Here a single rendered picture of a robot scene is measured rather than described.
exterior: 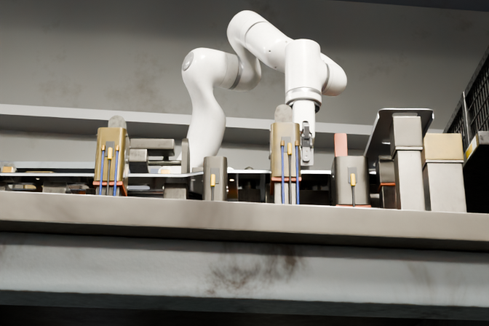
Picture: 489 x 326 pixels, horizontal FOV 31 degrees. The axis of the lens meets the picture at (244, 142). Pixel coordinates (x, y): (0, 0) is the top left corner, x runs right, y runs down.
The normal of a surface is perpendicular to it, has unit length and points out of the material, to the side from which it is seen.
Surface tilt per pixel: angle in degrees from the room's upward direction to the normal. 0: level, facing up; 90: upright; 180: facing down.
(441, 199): 90
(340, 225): 90
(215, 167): 90
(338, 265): 90
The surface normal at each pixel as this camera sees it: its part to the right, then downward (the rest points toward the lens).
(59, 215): 0.12, -0.39
